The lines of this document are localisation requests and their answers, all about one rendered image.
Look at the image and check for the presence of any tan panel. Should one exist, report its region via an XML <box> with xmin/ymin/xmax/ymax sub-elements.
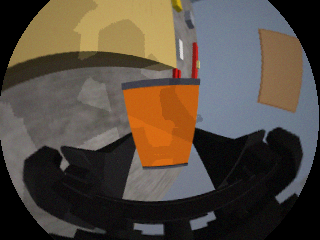
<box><xmin>1</xmin><ymin>0</ymin><xmax>177</xmax><ymax>92</ymax></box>

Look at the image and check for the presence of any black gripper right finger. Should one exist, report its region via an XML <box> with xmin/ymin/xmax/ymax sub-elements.
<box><xmin>192</xmin><ymin>128</ymin><xmax>265</xmax><ymax>189</ymax></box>

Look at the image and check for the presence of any red long flat bar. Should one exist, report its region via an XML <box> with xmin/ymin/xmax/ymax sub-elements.
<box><xmin>192</xmin><ymin>41</ymin><xmax>200</xmax><ymax>79</ymax></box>

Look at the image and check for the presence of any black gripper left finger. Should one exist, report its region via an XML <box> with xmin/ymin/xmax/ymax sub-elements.
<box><xmin>60</xmin><ymin>132</ymin><xmax>137</xmax><ymax>199</ymax></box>

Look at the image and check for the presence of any yellow flat bar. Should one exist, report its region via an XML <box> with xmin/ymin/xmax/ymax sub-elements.
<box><xmin>171</xmin><ymin>0</ymin><xmax>183</xmax><ymax>12</ymax></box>

